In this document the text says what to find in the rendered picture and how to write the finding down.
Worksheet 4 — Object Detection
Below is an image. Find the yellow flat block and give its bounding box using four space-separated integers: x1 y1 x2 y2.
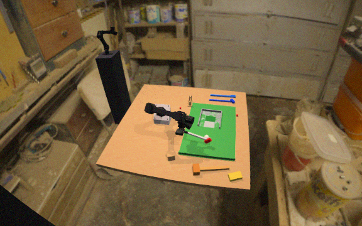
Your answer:
228 171 243 182

